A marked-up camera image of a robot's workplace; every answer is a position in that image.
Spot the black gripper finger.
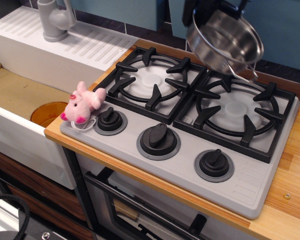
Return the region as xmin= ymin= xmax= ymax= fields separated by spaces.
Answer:
xmin=201 ymin=9 xmax=222 ymax=25
xmin=182 ymin=0 xmax=196 ymax=27

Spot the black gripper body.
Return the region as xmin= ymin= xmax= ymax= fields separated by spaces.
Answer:
xmin=194 ymin=0 xmax=249 ymax=19

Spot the stainless steel pan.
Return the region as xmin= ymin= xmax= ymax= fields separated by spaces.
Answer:
xmin=186 ymin=9 xmax=264 ymax=82

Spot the grey toy stove top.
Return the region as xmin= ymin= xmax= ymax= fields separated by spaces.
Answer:
xmin=59 ymin=46 xmax=300 ymax=220

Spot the black middle stove knob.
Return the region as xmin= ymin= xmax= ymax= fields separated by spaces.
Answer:
xmin=136 ymin=123 xmax=181 ymax=161

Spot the black stove knob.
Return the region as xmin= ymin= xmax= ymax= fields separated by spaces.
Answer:
xmin=93 ymin=107 xmax=128 ymax=136
xmin=136 ymin=123 xmax=181 ymax=161
xmin=194 ymin=149 xmax=235 ymax=183

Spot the black left stove knob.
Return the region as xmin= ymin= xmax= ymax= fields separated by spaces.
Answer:
xmin=93 ymin=107 xmax=128 ymax=136

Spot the black right stove knob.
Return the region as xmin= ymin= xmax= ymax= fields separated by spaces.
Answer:
xmin=194 ymin=149 xmax=235 ymax=183

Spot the black left burner grate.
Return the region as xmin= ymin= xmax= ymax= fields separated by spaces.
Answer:
xmin=96 ymin=47 xmax=208 ymax=124

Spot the black burner grate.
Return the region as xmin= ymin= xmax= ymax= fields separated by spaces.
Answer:
xmin=173 ymin=71 xmax=297 ymax=163
xmin=96 ymin=47 xmax=208 ymax=124

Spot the black right burner grate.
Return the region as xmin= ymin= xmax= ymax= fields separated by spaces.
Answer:
xmin=173 ymin=71 xmax=297 ymax=163

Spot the grey toy faucet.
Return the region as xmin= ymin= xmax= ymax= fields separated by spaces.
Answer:
xmin=37 ymin=0 xmax=76 ymax=42

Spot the pink stuffed pig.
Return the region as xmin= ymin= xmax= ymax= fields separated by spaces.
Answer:
xmin=60 ymin=81 xmax=106 ymax=132

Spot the white toy sink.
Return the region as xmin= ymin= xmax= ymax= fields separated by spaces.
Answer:
xmin=0 ymin=6 xmax=137 ymax=190

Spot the wooden drawer cabinet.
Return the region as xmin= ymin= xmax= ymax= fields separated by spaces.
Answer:
xmin=0 ymin=146 xmax=96 ymax=240

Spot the oven door with handle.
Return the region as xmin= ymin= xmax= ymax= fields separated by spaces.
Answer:
xmin=83 ymin=167 xmax=236 ymax=240

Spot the black braided cable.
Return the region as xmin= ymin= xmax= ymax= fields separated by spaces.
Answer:
xmin=0 ymin=194 xmax=31 ymax=240

